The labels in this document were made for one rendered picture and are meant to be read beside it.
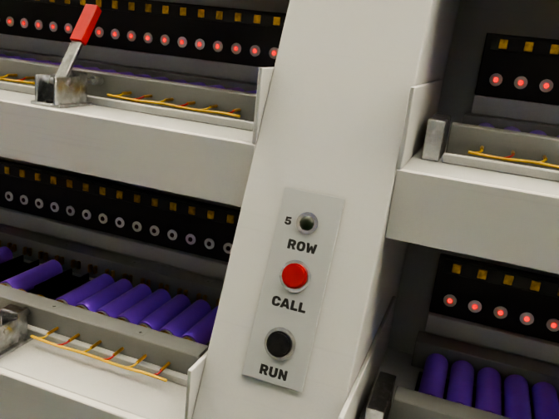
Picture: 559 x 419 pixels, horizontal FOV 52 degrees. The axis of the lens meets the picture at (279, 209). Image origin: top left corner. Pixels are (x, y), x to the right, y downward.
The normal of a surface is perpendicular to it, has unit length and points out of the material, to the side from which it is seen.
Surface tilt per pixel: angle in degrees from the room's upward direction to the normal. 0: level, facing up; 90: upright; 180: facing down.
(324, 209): 90
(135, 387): 21
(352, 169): 90
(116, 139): 111
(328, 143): 90
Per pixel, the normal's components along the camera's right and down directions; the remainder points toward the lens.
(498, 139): -0.34, 0.23
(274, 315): -0.29, -0.13
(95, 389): 0.11, -0.95
